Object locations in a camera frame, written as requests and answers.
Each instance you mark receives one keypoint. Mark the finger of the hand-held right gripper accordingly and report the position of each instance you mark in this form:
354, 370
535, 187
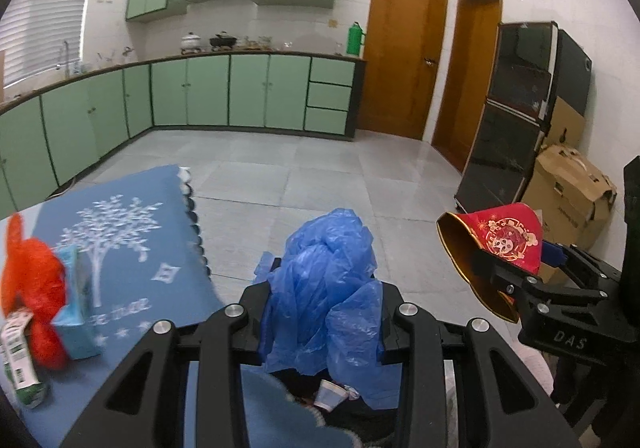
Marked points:
554, 253
510, 283

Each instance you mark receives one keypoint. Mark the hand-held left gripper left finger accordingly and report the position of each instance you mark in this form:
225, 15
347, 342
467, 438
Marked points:
255, 323

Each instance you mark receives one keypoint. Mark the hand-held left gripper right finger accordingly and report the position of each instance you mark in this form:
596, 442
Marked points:
392, 328

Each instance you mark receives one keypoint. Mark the red gold patterned paper cup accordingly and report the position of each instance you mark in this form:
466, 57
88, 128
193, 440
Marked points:
505, 238

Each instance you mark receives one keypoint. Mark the blue plastic bag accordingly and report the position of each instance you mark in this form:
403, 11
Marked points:
325, 288

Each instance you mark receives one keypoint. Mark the small white paper cup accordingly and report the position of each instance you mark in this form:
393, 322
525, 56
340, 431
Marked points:
330, 395

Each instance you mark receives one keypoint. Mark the light blue carton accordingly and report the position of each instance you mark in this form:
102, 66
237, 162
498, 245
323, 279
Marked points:
75, 328

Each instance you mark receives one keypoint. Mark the orange foam fruit net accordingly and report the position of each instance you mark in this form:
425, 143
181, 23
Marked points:
35, 288

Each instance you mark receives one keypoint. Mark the green white drink carton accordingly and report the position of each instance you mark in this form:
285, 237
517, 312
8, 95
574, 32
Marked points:
17, 358

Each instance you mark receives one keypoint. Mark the large cardboard box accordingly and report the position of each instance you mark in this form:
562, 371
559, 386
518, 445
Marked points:
570, 188

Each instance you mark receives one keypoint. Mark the black glass front cabinet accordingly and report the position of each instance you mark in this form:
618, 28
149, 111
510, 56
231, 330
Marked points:
500, 138

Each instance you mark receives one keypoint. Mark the flat cardboard box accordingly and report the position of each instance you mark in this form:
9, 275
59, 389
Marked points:
567, 123

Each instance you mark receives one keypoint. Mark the blue tree print tablecloth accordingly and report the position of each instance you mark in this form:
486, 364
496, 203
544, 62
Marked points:
125, 238

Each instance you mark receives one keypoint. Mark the plain wooden door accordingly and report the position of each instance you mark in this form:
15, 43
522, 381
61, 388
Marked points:
470, 78

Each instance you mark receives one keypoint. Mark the green base cabinets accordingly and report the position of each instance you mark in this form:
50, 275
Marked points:
210, 88

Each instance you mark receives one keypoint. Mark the black wok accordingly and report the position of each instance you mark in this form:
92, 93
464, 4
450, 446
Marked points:
223, 41

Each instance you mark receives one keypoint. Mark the green thermos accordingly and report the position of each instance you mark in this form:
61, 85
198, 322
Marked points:
355, 39

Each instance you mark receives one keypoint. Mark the white cooking pot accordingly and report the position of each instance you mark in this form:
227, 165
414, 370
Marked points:
191, 41

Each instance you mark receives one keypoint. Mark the metal faucet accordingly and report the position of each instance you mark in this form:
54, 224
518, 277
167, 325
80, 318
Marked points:
64, 61

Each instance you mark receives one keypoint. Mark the white window blind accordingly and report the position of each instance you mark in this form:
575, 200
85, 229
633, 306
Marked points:
45, 18

